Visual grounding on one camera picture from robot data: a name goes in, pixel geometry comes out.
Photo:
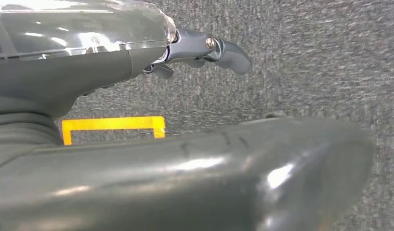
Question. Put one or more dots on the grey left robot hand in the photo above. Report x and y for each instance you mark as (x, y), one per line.
(88, 63)

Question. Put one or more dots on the yellow floor tape square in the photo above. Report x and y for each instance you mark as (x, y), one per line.
(114, 123)

